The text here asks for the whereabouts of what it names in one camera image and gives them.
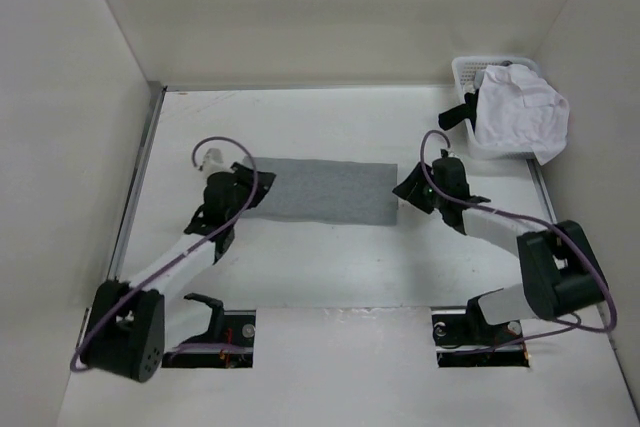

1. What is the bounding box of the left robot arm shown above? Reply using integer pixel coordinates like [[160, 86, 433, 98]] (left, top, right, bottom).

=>
[[71, 163, 276, 383]]

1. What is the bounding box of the black tank top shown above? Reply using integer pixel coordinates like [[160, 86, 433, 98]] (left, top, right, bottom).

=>
[[438, 91, 479, 131]]

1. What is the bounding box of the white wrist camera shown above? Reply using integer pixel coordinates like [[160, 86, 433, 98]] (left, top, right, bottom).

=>
[[199, 148, 228, 178], [440, 149, 456, 160]]

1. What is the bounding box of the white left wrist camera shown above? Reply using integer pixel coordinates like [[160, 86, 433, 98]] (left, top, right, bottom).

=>
[[199, 148, 228, 178]]

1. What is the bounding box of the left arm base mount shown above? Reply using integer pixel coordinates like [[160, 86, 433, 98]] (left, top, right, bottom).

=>
[[162, 293, 257, 369]]

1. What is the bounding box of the white plastic laundry basket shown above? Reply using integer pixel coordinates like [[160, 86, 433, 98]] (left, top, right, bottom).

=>
[[451, 55, 542, 160]]

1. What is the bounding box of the white tank top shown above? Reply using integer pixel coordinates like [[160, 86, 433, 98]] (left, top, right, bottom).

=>
[[474, 64, 570, 165]]

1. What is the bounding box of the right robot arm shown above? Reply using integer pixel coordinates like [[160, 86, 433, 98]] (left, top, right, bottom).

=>
[[393, 156, 608, 348]]

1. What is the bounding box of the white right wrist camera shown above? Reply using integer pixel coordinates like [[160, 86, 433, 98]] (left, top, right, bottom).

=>
[[440, 149, 456, 160]]

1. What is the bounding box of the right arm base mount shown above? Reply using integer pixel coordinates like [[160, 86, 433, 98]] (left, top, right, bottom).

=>
[[431, 308, 529, 368]]

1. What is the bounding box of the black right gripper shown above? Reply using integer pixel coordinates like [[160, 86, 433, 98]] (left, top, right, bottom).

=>
[[393, 162, 447, 215]]

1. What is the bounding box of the grey tank top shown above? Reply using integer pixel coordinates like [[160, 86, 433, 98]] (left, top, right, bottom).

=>
[[243, 157, 398, 226]]

